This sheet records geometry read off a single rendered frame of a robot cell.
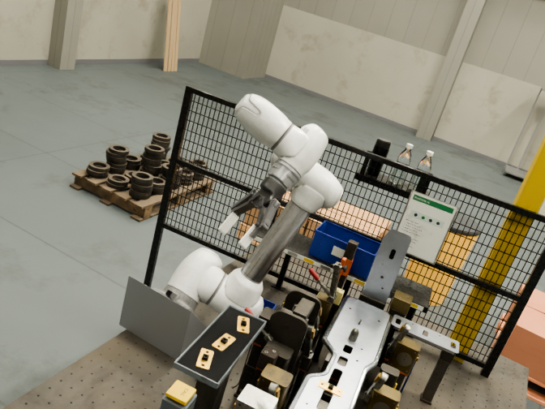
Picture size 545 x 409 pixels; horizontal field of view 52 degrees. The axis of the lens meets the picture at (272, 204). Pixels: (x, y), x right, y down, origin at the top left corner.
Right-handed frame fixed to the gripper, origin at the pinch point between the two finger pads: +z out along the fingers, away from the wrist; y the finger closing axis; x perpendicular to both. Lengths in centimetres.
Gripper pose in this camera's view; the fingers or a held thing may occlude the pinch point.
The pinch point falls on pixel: (233, 235)
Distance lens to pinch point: 165.0
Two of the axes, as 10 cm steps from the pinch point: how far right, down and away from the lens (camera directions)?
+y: 5.0, 2.5, -8.3
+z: -6.3, 7.6, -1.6
